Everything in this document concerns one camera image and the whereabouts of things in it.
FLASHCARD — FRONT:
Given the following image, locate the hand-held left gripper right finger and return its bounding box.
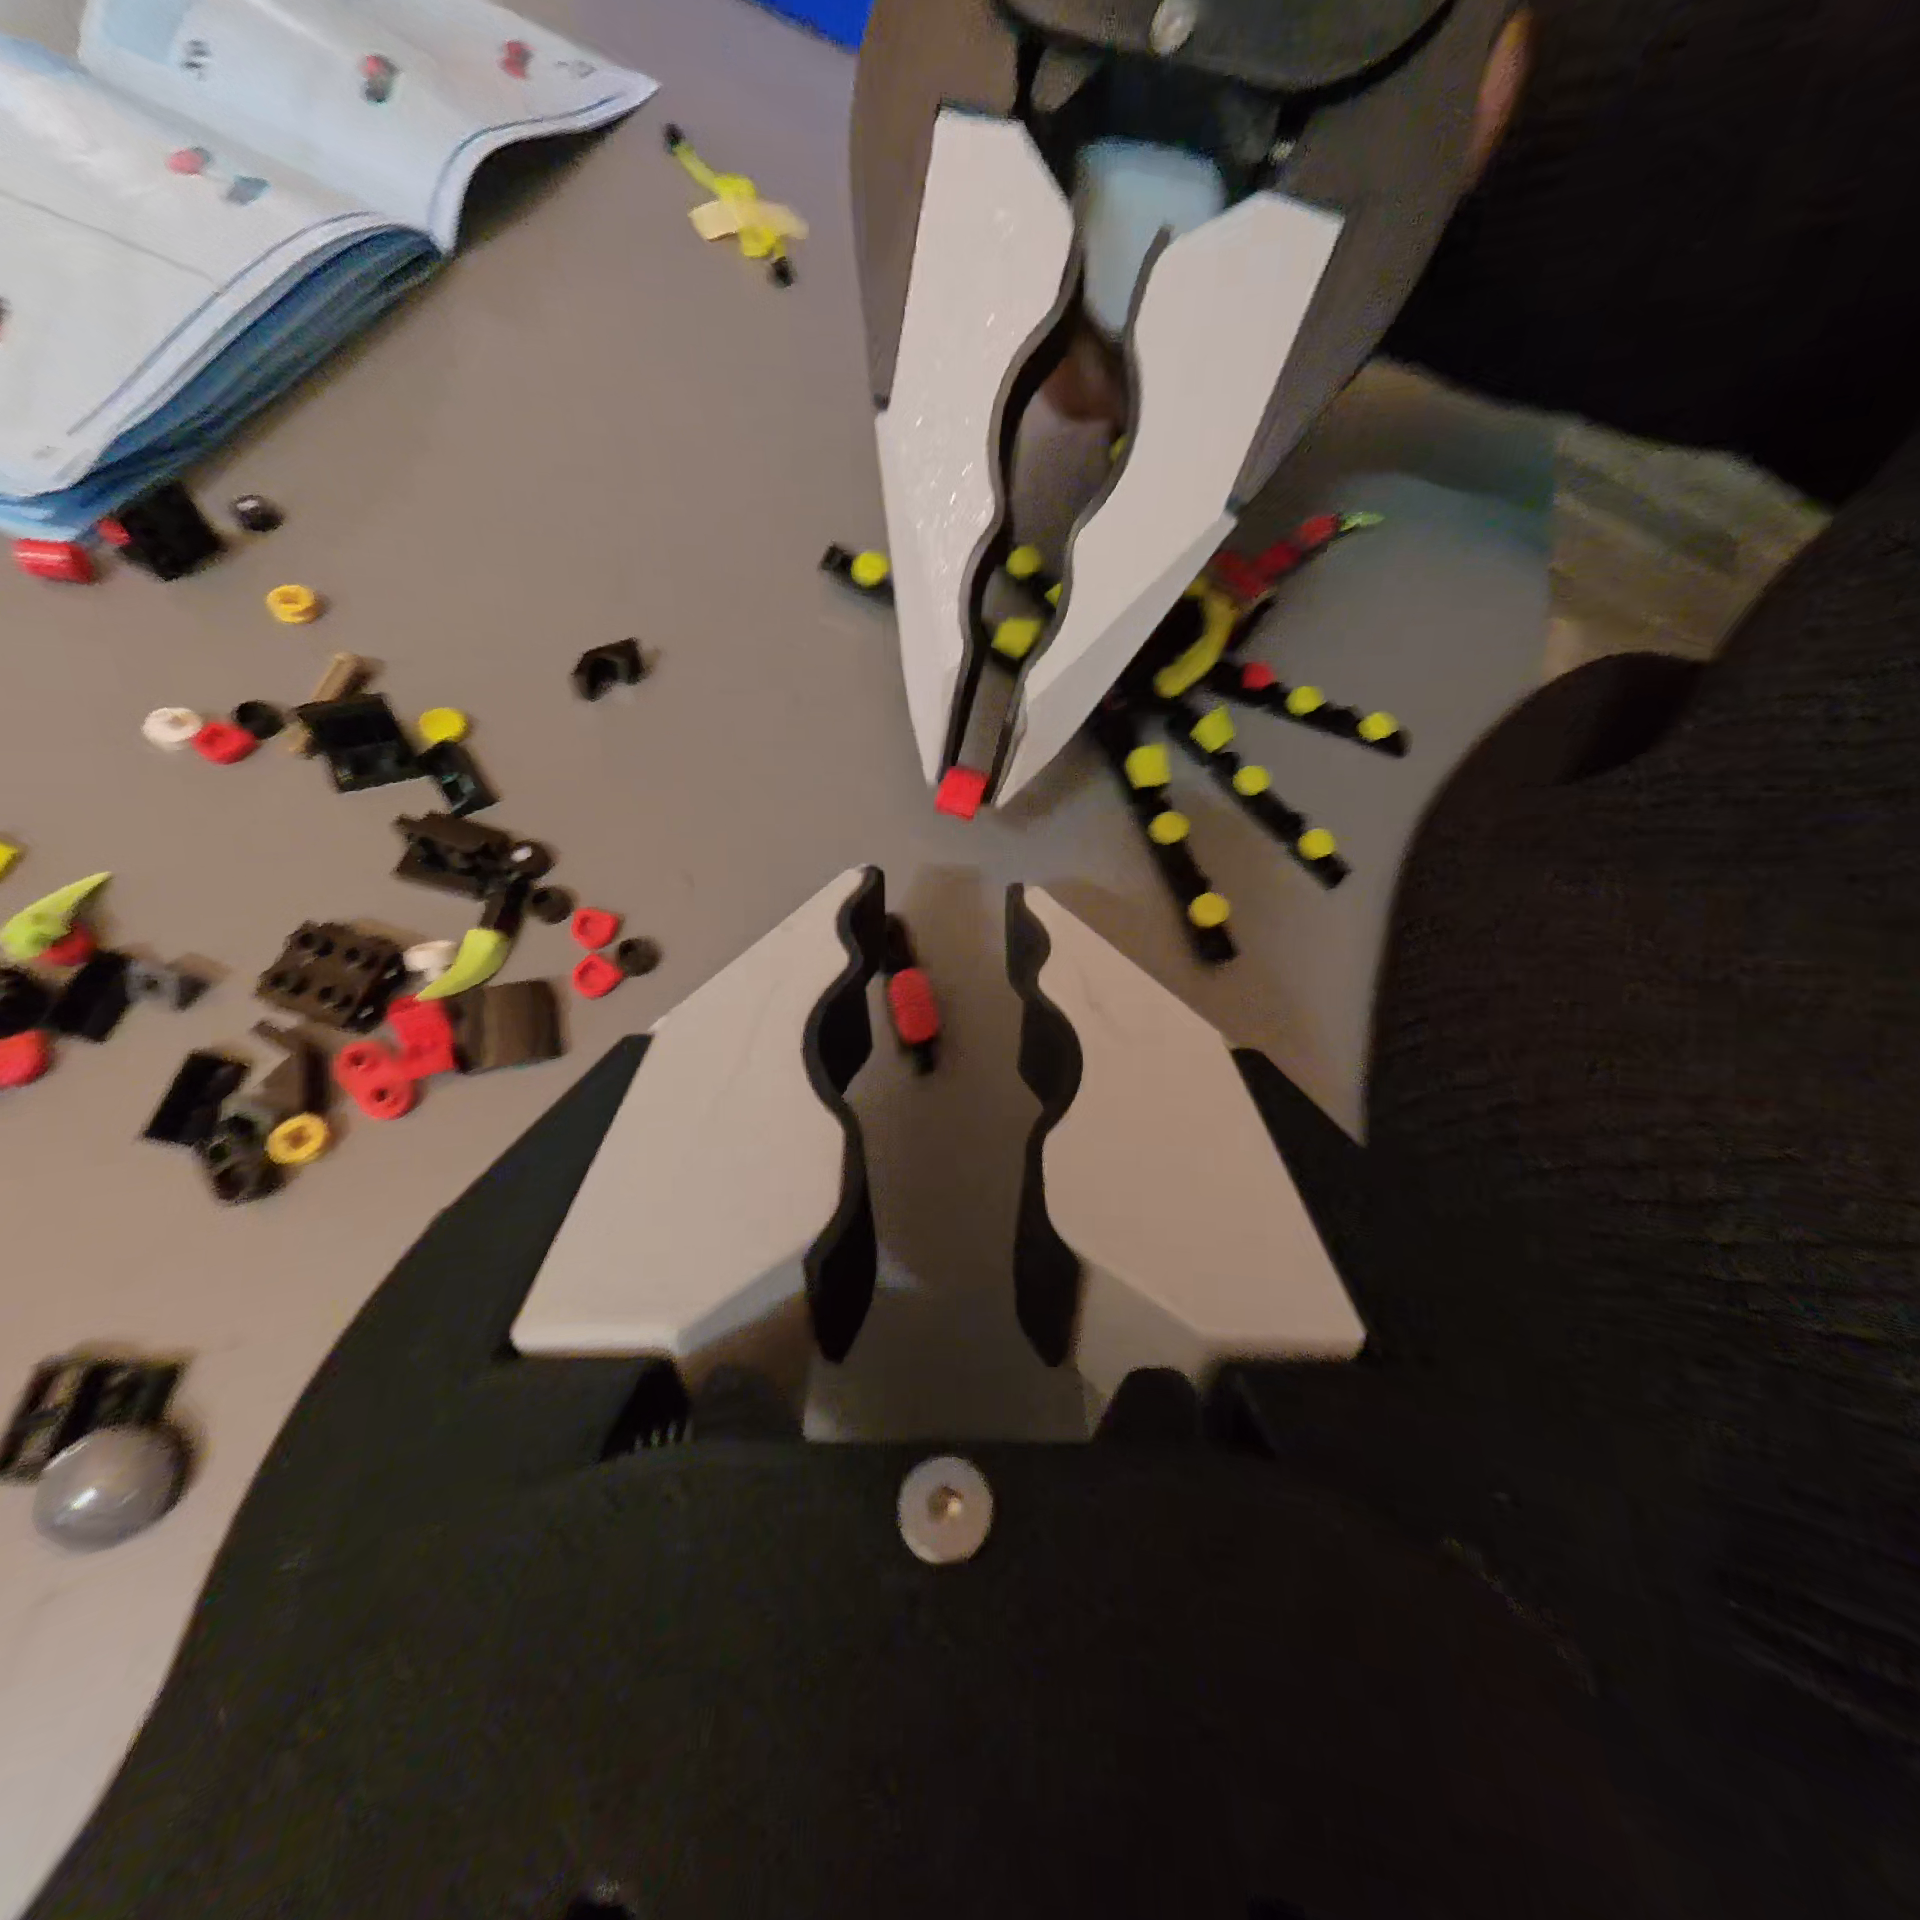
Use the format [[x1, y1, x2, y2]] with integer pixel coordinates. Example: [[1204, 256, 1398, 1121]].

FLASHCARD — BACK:
[[1002, 879, 1376, 1440]]

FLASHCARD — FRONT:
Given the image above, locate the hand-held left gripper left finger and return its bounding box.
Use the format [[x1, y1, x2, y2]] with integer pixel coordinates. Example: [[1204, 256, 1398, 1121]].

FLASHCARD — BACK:
[[506, 869, 886, 1440]]

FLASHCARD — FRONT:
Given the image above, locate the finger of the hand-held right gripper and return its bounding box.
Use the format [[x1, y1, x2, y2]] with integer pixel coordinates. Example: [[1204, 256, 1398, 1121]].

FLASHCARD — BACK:
[[876, 102, 1084, 785], [1002, 184, 1350, 814]]

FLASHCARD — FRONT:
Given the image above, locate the black lego bar red sleeve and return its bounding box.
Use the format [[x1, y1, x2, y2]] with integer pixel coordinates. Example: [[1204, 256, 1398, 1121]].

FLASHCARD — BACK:
[[885, 915, 947, 1076]]

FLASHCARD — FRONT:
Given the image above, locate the black yellow lego spider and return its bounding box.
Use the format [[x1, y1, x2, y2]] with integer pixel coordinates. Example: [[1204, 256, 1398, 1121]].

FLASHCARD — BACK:
[[816, 504, 1410, 967]]

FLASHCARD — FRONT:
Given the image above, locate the black lego bar red tip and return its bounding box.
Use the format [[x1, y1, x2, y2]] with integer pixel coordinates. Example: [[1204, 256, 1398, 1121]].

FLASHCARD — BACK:
[[940, 666, 1026, 819]]

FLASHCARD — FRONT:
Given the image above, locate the shiny black lego tile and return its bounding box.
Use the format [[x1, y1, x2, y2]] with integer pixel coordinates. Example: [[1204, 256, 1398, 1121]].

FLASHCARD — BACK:
[[455, 972, 568, 1076]]

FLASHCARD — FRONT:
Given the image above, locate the black lego hinge plate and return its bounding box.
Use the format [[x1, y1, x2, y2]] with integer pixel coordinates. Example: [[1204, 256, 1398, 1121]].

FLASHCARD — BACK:
[[387, 814, 558, 905]]

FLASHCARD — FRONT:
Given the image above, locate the dark brown lego piece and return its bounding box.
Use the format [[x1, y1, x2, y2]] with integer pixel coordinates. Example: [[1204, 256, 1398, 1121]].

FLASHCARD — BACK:
[[248, 1020, 335, 1121]]

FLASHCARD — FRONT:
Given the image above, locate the black holed lego brick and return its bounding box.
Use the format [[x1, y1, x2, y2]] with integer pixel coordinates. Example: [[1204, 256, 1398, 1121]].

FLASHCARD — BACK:
[[259, 919, 411, 1028]]

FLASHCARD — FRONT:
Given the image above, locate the black lego connector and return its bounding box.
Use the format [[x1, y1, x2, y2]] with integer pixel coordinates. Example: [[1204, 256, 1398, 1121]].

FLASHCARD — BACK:
[[202, 1113, 288, 1209]]

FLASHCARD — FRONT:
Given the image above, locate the flat black lego plate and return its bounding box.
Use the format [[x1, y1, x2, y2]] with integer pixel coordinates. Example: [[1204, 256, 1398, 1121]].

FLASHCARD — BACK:
[[137, 1052, 248, 1146]]

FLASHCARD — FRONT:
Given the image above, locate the large black lego plate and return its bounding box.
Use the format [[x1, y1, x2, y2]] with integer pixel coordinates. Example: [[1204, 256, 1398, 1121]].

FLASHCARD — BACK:
[[303, 698, 420, 798]]

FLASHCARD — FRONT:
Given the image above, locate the black sloped lego piece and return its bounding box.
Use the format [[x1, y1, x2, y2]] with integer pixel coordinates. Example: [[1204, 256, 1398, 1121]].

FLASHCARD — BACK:
[[57, 955, 137, 1045]]

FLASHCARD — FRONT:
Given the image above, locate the tan lego pin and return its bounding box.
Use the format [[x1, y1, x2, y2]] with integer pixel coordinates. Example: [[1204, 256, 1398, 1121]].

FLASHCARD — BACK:
[[288, 651, 372, 748]]

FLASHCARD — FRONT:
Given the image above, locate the grey lego dome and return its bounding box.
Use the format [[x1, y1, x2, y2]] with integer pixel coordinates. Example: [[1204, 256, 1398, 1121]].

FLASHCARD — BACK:
[[29, 1428, 185, 1556]]

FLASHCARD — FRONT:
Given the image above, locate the lime lego claw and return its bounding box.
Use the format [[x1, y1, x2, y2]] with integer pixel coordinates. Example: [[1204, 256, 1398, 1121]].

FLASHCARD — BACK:
[[0, 877, 116, 967]]

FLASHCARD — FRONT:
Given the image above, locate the person's right hand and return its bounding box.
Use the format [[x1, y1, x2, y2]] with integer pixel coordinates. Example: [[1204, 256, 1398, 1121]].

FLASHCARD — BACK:
[[1474, 15, 1529, 184]]

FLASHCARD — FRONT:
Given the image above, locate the lime claw on black bar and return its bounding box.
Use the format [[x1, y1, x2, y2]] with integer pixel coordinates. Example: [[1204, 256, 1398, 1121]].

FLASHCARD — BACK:
[[411, 877, 540, 1005]]

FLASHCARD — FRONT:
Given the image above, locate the person's black sweater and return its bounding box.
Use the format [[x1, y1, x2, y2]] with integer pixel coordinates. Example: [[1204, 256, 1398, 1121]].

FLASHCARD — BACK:
[[1252, 475, 1920, 1920]]

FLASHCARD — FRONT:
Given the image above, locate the open instruction booklet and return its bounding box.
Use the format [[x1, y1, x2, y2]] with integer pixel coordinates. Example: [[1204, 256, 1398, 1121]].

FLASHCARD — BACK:
[[0, 0, 666, 537]]

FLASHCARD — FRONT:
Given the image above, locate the yellow string with tape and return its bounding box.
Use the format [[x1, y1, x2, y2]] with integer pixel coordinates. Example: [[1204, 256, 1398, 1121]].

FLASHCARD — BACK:
[[666, 126, 813, 287]]

